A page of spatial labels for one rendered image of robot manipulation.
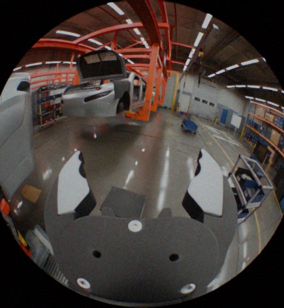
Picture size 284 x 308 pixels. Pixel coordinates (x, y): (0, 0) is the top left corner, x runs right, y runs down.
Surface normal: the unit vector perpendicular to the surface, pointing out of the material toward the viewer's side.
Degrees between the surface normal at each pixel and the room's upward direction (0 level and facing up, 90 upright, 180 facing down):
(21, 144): 90
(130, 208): 0
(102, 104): 91
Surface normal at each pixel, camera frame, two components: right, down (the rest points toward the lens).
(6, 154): 0.97, 0.22
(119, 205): 0.12, -0.84
